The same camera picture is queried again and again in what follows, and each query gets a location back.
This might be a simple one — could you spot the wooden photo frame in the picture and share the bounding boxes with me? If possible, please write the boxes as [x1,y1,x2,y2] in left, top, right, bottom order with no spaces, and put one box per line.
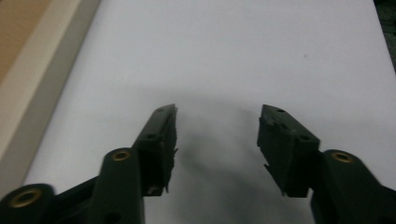
[0,0,102,191]

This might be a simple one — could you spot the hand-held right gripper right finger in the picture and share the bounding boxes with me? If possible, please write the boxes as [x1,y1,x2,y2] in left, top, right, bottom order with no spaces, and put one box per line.
[257,105,396,224]

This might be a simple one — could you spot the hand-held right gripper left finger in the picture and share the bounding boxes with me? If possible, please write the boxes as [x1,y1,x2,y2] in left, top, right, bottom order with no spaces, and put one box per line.
[92,104,178,224]

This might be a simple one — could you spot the white table mat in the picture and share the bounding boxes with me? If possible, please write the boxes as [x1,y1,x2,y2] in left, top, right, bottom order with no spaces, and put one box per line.
[22,0,396,224]

